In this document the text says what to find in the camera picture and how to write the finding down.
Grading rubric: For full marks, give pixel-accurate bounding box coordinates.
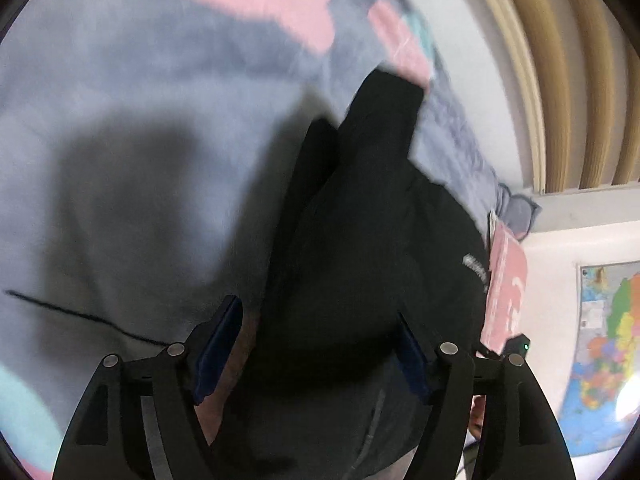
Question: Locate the black jacket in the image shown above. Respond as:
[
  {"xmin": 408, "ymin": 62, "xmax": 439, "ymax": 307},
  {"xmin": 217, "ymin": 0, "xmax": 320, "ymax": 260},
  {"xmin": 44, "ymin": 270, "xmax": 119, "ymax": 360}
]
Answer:
[{"xmin": 209, "ymin": 70, "xmax": 488, "ymax": 479}]

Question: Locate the right hand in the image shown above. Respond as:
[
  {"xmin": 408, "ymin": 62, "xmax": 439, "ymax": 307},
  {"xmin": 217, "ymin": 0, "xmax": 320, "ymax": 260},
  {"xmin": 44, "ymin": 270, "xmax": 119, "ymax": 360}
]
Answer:
[{"xmin": 469, "ymin": 396, "xmax": 486, "ymax": 440}]

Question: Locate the colourful world map poster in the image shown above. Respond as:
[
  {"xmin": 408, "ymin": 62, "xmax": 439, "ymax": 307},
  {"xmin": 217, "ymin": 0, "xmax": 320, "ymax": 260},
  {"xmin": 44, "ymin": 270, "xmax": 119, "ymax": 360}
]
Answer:
[{"xmin": 559, "ymin": 261, "xmax": 640, "ymax": 457}]

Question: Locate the grey pink floral blanket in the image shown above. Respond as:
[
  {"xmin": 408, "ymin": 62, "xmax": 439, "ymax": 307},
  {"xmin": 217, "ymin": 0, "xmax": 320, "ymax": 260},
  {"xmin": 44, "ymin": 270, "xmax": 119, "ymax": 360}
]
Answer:
[{"xmin": 1, "ymin": 0, "xmax": 539, "ymax": 479}]

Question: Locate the beige striped curtain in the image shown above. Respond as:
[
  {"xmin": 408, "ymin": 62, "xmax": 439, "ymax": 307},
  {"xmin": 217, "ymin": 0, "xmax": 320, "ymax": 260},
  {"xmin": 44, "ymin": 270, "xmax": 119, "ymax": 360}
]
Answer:
[{"xmin": 484, "ymin": 0, "xmax": 639, "ymax": 194}]

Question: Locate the black camera box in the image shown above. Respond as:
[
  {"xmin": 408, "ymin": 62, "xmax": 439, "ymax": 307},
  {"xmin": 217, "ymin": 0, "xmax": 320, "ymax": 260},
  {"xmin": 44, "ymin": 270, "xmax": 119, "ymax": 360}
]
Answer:
[{"xmin": 502, "ymin": 334, "xmax": 530, "ymax": 359}]

